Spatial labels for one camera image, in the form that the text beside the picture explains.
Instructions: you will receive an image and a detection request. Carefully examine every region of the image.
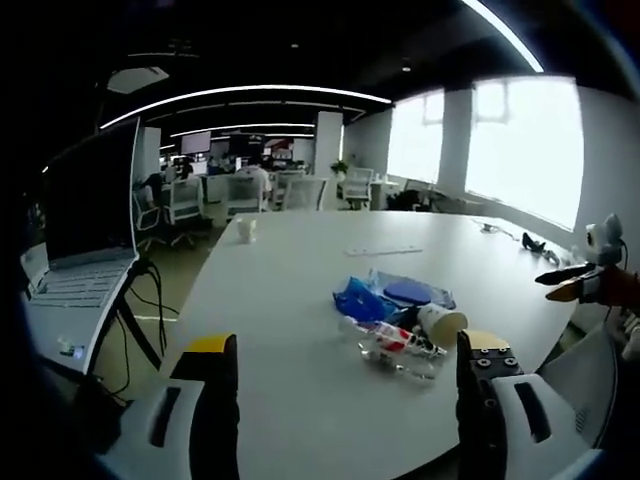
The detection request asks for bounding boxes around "blue round lid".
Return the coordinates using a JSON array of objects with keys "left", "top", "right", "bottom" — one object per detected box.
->
[{"left": 382, "top": 280, "right": 434, "bottom": 306}]

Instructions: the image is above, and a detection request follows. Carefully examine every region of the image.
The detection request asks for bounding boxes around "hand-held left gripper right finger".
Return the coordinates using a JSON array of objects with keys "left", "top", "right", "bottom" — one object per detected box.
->
[{"left": 453, "top": 328, "right": 604, "bottom": 480}]

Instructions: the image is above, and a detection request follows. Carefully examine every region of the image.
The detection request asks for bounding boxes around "blue plastic bag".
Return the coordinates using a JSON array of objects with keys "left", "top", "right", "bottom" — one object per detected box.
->
[{"left": 332, "top": 268, "right": 458, "bottom": 327}]

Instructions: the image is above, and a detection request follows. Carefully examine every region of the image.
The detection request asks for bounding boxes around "white strip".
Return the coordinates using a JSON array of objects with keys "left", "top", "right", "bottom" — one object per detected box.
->
[{"left": 343, "top": 244, "right": 424, "bottom": 258}]

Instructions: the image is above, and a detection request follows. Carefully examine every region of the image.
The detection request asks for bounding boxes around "white paper cup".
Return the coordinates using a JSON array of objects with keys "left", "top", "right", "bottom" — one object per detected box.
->
[{"left": 416, "top": 303, "right": 470, "bottom": 350}]

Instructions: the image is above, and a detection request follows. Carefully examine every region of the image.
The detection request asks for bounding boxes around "clear bottle with red label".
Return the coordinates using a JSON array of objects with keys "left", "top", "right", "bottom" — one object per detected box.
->
[{"left": 338, "top": 318, "right": 450, "bottom": 382}]

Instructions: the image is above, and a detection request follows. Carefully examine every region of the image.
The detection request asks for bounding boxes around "open silver laptop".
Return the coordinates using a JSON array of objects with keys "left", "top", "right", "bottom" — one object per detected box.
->
[{"left": 20, "top": 115, "right": 142, "bottom": 302}]

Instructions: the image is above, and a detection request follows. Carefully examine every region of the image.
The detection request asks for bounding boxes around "white mesh office chair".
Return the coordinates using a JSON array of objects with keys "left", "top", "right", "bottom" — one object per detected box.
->
[
  {"left": 167, "top": 177, "right": 206, "bottom": 224},
  {"left": 282, "top": 175, "right": 329, "bottom": 212},
  {"left": 225, "top": 175, "right": 266, "bottom": 221},
  {"left": 343, "top": 167, "right": 375, "bottom": 211}
]

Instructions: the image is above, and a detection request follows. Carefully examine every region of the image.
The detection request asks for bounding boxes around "white table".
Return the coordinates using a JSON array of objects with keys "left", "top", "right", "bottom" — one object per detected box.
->
[{"left": 172, "top": 209, "right": 592, "bottom": 480}]

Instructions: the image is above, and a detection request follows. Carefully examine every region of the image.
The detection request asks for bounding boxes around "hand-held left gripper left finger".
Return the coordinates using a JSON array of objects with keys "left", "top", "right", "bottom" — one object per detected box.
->
[{"left": 93, "top": 332, "right": 242, "bottom": 480}]

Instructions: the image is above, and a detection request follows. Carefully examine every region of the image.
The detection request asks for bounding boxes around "white side desk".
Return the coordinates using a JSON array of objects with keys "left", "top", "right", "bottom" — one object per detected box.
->
[{"left": 18, "top": 244, "right": 166, "bottom": 381}]

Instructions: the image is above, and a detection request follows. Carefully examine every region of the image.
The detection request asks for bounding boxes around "black cable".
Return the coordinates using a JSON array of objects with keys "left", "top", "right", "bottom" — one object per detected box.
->
[{"left": 127, "top": 257, "right": 181, "bottom": 361}]

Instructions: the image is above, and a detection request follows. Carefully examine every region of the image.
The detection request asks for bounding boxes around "wall screen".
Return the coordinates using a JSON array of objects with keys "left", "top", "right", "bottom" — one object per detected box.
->
[{"left": 179, "top": 130, "right": 213, "bottom": 155}]

